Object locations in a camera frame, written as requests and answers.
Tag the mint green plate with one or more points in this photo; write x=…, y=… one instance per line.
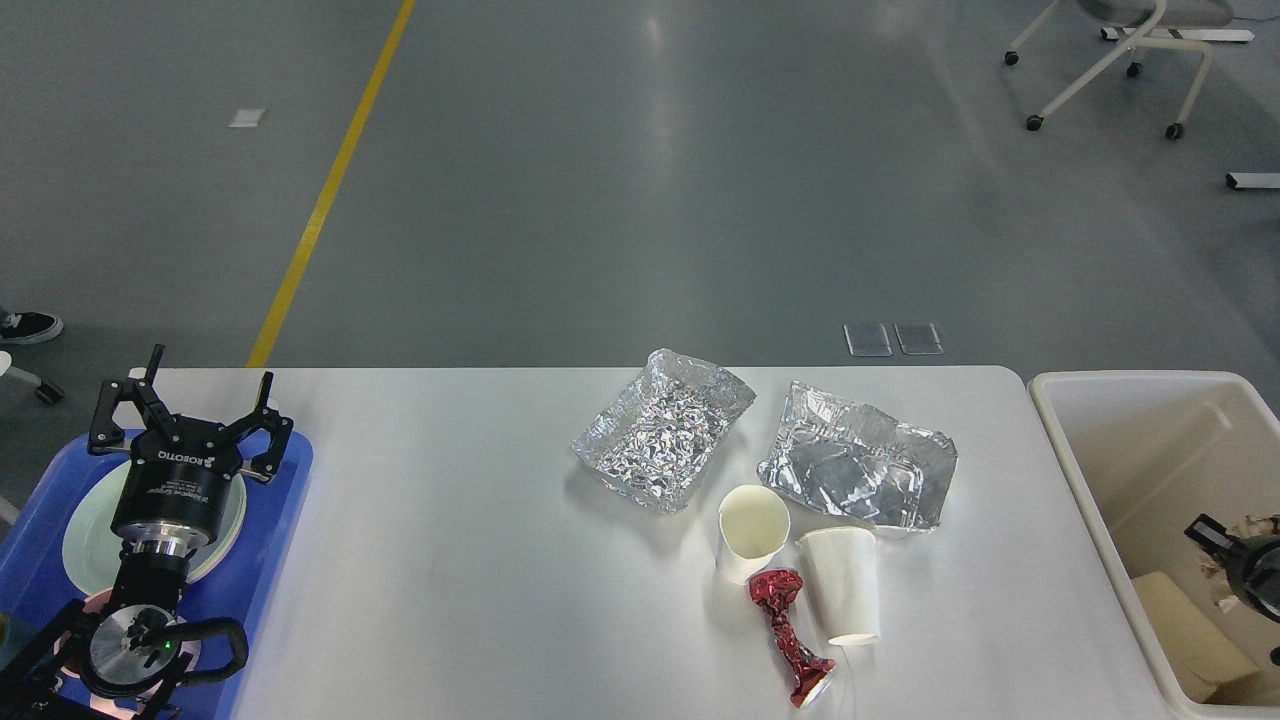
x=91, y=550

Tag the red foil wrapper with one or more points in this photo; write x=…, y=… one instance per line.
x=775, y=591

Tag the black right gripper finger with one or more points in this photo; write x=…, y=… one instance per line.
x=1214, y=539

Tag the white paper cup inverted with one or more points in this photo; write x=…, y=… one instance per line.
x=843, y=577

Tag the beige plastic bin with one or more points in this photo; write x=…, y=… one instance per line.
x=1145, y=453

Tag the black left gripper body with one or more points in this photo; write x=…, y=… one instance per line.
x=186, y=488

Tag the foil sheet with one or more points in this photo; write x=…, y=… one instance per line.
x=852, y=461

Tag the brown paper bag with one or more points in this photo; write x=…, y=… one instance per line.
x=1202, y=659

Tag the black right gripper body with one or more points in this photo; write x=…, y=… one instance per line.
x=1252, y=565

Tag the white paper cup upright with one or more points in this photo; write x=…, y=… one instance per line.
x=753, y=525

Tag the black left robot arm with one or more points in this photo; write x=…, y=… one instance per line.
x=155, y=572

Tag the white chair leg left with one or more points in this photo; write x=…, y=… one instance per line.
x=45, y=391

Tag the blue plastic tray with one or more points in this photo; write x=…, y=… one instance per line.
x=35, y=584

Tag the foil tray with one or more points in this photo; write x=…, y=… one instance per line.
x=653, y=441

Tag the person in jeans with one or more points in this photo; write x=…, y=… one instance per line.
x=21, y=329

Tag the white bar on floor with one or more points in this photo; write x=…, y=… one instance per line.
x=1241, y=181

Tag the brown paper ball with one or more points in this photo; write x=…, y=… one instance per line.
x=1222, y=596

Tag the white rolling chair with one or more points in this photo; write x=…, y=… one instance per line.
x=1184, y=26

